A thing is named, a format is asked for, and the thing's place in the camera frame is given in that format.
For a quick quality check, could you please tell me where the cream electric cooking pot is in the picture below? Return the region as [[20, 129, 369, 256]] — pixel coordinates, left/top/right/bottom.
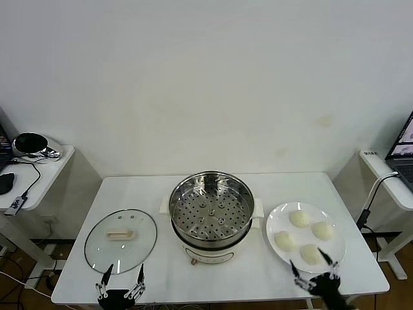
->
[[159, 196, 264, 266]]

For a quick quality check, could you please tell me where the thin black hub cable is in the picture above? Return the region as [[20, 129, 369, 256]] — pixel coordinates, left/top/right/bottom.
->
[[8, 160, 41, 198]]

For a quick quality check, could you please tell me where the glass lid with cream handle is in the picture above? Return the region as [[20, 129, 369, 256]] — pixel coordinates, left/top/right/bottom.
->
[[84, 209, 158, 275]]

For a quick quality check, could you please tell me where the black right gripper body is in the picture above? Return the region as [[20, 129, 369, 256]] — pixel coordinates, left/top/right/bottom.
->
[[308, 273, 356, 310]]

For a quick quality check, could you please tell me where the grey usb hub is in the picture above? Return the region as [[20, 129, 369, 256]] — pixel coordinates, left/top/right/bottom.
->
[[4, 196, 27, 216]]

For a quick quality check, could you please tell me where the stainless steel steamer basket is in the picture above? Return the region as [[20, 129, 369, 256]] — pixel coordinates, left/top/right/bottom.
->
[[168, 171, 255, 246]]

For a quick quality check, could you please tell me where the white round plate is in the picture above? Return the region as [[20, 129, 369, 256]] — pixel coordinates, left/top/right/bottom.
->
[[266, 201, 347, 274]]

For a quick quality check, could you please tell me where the laptop screen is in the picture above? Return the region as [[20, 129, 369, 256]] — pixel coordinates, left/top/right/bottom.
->
[[0, 124, 15, 172]]

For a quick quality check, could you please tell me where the grey laptop with keyboard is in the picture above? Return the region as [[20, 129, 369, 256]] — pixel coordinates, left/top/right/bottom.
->
[[385, 111, 413, 193]]

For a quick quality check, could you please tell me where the white floor cable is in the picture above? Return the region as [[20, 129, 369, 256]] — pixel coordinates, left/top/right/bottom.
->
[[0, 271, 52, 300]]

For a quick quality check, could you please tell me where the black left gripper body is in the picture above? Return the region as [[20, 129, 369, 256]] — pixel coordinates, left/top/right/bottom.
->
[[97, 289, 136, 310]]

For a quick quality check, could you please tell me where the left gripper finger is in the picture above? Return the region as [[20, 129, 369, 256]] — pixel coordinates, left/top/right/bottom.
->
[[95, 263, 114, 298], [126, 263, 146, 300]]

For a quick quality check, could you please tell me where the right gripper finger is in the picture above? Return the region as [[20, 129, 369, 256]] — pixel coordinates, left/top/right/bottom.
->
[[317, 247, 341, 280], [289, 260, 316, 290]]

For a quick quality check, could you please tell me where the black and white charger cable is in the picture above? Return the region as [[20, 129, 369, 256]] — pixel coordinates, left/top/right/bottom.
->
[[356, 172, 399, 233]]

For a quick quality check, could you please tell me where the white side table with device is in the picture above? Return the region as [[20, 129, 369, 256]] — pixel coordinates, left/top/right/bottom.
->
[[0, 144, 76, 269]]

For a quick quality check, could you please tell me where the white side table with label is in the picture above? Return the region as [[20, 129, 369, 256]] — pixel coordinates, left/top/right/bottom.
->
[[359, 149, 413, 280]]

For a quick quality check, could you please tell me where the white steamed baozi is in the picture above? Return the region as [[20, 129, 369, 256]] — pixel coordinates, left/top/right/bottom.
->
[[311, 221, 336, 242], [299, 243, 325, 265], [288, 210, 310, 228], [274, 231, 297, 252]]

